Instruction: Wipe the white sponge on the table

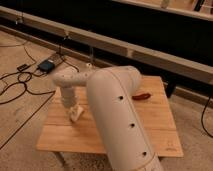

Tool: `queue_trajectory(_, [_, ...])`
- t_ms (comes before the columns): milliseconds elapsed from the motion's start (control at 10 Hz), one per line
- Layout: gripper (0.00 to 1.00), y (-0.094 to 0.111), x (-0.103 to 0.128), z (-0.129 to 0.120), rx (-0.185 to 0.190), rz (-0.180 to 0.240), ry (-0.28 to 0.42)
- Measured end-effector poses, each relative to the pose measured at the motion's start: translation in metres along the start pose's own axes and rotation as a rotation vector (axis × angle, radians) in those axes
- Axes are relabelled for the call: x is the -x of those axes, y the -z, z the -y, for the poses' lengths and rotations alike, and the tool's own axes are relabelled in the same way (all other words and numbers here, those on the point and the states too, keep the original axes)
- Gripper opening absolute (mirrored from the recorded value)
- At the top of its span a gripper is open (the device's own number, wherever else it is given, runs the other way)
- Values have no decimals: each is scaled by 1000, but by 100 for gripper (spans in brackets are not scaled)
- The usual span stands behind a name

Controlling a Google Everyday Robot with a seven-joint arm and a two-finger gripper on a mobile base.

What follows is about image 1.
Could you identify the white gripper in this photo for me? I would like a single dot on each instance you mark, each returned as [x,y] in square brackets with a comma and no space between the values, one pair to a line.
[68,99]

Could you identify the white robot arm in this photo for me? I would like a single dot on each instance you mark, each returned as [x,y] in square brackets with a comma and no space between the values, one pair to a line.
[109,94]

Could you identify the wooden table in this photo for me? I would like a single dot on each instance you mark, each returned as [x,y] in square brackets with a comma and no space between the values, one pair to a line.
[59,134]

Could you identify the blue power box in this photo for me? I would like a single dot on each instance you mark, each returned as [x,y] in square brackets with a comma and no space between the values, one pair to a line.
[46,66]

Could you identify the small black adapter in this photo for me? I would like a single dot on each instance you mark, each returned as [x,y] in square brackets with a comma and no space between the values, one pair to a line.
[23,67]

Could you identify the red sausage toy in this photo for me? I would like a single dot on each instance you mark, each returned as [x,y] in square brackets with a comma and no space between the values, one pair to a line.
[142,96]

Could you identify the long wooden shelf rail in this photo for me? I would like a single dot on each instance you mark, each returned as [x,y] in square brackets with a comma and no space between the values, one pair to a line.
[172,63]

